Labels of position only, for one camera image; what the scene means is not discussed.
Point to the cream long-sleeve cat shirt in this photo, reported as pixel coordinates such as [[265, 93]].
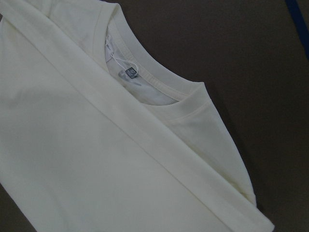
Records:
[[97, 136]]

